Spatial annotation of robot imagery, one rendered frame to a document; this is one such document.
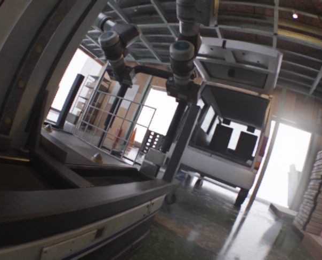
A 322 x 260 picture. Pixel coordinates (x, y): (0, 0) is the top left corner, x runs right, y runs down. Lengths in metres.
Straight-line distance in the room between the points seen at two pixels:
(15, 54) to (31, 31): 0.04
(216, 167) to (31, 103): 2.46
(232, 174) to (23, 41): 2.54
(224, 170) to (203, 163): 0.31
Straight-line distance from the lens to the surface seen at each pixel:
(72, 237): 0.23
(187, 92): 0.72
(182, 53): 0.59
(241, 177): 2.59
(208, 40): 2.20
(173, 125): 0.79
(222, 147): 4.67
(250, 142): 4.63
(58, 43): 0.36
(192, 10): 0.60
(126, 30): 0.82
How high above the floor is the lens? 0.42
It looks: 5 degrees up
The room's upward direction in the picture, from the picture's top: 22 degrees clockwise
